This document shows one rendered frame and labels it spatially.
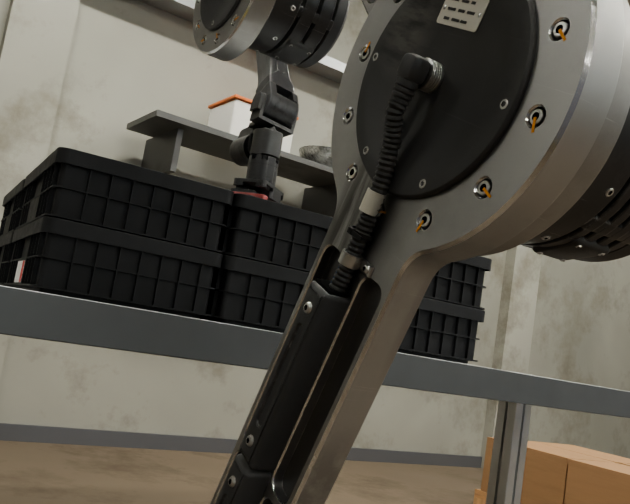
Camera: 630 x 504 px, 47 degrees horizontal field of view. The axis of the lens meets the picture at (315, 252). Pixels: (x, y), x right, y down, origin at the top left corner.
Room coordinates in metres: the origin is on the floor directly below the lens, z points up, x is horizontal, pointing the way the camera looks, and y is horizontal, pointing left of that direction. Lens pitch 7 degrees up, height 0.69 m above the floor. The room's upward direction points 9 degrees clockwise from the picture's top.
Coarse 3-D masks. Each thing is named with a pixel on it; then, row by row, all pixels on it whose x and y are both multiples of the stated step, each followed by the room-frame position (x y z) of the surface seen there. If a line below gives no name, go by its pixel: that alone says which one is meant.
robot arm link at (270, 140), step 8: (264, 128) 1.31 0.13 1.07; (272, 128) 1.32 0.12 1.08; (256, 136) 1.32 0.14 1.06; (264, 136) 1.31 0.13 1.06; (272, 136) 1.31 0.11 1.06; (280, 136) 1.32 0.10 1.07; (248, 144) 1.36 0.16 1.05; (256, 144) 1.31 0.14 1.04; (264, 144) 1.31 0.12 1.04; (272, 144) 1.31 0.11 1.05; (280, 144) 1.33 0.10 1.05; (256, 152) 1.31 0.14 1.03; (264, 152) 1.31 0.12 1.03; (272, 152) 1.31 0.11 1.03; (280, 152) 1.33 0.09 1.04
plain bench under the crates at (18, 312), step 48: (0, 288) 0.61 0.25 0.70; (48, 336) 0.63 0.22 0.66; (96, 336) 0.66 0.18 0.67; (144, 336) 0.68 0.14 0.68; (192, 336) 0.71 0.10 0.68; (240, 336) 0.73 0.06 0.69; (384, 384) 0.84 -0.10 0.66; (432, 384) 0.88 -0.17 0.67; (480, 384) 0.93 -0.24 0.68; (528, 384) 0.98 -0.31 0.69; (576, 384) 1.04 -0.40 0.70; (528, 432) 1.86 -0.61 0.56
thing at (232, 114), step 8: (232, 96) 3.62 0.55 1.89; (240, 96) 3.61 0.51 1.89; (216, 104) 3.77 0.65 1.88; (224, 104) 3.71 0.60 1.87; (232, 104) 3.62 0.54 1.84; (240, 104) 3.62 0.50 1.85; (248, 104) 3.65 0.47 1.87; (216, 112) 3.78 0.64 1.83; (224, 112) 3.69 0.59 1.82; (232, 112) 3.61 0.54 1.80; (240, 112) 3.63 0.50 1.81; (248, 112) 3.65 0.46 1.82; (208, 120) 3.85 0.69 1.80; (216, 120) 3.76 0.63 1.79; (224, 120) 3.67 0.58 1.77; (232, 120) 3.61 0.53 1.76; (240, 120) 3.63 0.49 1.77; (248, 120) 3.65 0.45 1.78; (216, 128) 3.74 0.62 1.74; (224, 128) 3.66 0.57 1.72; (232, 128) 3.61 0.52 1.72; (240, 128) 3.63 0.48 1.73; (288, 136) 3.79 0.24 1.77; (288, 144) 3.80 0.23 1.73; (288, 152) 3.80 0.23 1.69
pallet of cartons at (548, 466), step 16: (528, 448) 3.41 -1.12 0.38; (544, 448) 3.50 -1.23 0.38; (560, 448) 3.64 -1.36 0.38; (576, 448) 3.79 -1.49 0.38; (528, 464) 3.40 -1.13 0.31; (544, 464) 3.33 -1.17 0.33; (560, 464) 3.25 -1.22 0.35; (576, 464) 3.17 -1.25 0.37; (592, 464) 3.12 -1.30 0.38; (608, 464) 3.23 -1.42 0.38; (624, 464) 3.38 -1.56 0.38; (528, 480) 3.39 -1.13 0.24; (544, 480) 3.32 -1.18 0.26; (560, 480) 3.24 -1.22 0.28; (576, 480) 3.16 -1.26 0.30; (592, 480) 3.09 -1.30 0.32; (608, 480) 3.03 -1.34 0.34; (624, 480) 2.98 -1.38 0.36; (480, 496) 3.62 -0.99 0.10; (528, 496) 3.38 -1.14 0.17; (544, 496) 3.31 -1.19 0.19; (560, 496) 3.23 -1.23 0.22; (576, 496) 3.15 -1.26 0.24; (592, 496) 3.09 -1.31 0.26; (608, 496) 3.03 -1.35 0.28; (624, 496) 2.97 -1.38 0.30
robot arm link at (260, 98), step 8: (256, 96) 1.32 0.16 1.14; (264, 96) 1.31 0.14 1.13; (256, 104) 1.31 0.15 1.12; (264, 104) 1.31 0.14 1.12; (256, 112) 1.31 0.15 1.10; (256, 120) 1.32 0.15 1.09; (264, 120) 1.31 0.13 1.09; (272, 120) 1.32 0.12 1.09; (296, 120) 1.35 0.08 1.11; (248, 128) 1.38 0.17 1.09; (256, 128) 1.36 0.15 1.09; (280, 128) 1.33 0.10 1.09; (288, 128) 1.34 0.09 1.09; (240, 136) 1.40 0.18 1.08; (248, 136) 1.36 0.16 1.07; (232, 144) 1.40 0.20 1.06; (240, 144) 1.36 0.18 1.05; (232, 152) 1.39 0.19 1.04; (240, 152) 1.37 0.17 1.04; (248, 152) 1.36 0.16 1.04; (240, 160) 1.39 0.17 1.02; (248, 160) 1.37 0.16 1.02
